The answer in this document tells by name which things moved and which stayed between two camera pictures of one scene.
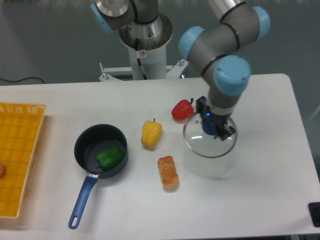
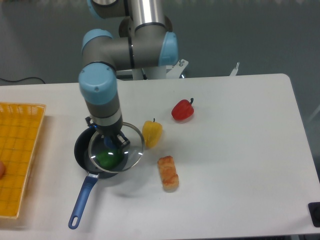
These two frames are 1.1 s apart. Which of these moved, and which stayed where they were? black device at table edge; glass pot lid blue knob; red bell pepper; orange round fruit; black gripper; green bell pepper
Moved: glass pot lid blue knob; black gripper
Stayed: red bell pepper; orange round fruit; black device at table edge; green bell pepper
